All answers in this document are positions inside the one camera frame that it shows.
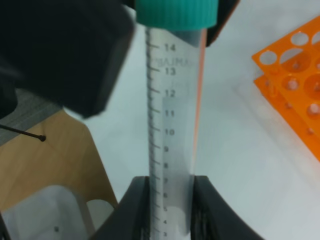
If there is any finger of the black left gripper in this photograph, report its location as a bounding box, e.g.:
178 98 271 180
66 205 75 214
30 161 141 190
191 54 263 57
206 0 240 47

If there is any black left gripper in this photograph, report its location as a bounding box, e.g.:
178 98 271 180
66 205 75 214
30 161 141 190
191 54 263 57
0 0 135 118

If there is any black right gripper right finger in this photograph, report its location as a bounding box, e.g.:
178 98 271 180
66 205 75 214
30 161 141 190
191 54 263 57
191 176 262 240

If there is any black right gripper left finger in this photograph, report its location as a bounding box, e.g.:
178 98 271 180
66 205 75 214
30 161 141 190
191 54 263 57
90 176 150 240

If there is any teal-capped test tube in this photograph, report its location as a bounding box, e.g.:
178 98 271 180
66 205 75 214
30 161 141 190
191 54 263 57
135 0 219 240

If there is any orange test tube rack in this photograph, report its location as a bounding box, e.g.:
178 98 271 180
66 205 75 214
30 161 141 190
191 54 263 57
252 16 320 159

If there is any translucent plastic storage bin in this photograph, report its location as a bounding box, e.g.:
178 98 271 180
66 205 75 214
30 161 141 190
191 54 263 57
1 185 95 240

